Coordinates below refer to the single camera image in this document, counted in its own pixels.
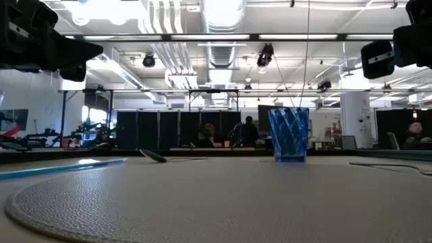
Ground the grey office chair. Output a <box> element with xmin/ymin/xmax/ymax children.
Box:
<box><xmin>386</xmin><ymin>131</ymin><xmax>402</xmax><ymax>151</ymax></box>

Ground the blue translucent plastic cup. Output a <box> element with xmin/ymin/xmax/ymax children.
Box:
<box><xmin>268</xmin><ymin>107</ymin><xmax>311</xmax><ymax>163</ymax></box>

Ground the blue drinking straw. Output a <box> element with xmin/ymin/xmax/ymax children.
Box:
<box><xmin>0</xmin><ymin>157</ymin><xmax>128</xmax><ymax>181</ymax></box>

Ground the dark monitor screen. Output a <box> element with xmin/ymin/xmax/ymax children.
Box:
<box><xmin>258</xmin><ymin>104</ymin><xmax>283</xmax><ymax>134</ymax></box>

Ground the silver ventilation duct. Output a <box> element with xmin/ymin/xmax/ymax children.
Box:
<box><xmin>199</xmin><ymin>0</ymin><xmax>248</xmax><ymax>70</ymax></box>

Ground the white round column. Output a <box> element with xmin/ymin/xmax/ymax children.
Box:
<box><xmin>340</xmin><ymin>91</ymin><xmax>374</xmax><ymax>149</ymax></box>

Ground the round grey placemat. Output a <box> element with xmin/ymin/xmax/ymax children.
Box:
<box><xmin>3</xmin><ymin>155</ymin><xmax>432</xmax><ymax>243</ymax></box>

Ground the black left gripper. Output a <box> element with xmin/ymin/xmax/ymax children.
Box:
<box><xmin>0</xmin><ymin>0</ymin><xmax>104</xmax><ymax>82</ymax></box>

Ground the iridescent spoon with teal handle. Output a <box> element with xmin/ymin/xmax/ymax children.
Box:
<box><xmin>138</xmin><ymin>148</ymin><xmax>209</xmax><ymax>164</ymax></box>

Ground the black overhead beam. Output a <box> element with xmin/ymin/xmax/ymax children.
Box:
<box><xmin>63</xmin><ymin>32</ymin><xmax>432</xmax><ymax>43</ymax></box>

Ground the black partition screen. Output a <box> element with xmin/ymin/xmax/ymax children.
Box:
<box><xmin>116</xmin><ymin>110</ymin><xmax>242</xmax><ymax>151</ymax></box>

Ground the neighbouring black robot station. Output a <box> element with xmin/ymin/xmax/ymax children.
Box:
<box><xmin>0</xmin><ymin>126</ymin><xmax>62</xmax><ymax>152</ymax></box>

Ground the person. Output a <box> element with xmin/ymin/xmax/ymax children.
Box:
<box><xmin>402</xmin><ymin>121</ymin><xmax>432</xmax><ymax>151</ymax></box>
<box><xmin>240</xmin><ymin>115</ymin><xmax>261</xmax><ymax>148</ymax></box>
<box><xmin>197</xmin><ymin>123</ymin><xmax>217</xmax><ymax>149</ymax></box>

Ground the thin hanging cable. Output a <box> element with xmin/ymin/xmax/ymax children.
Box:
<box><xmin>298</xmin><ymin>0</ymin><xmax>311</xmax><ymax>109</ymax></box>

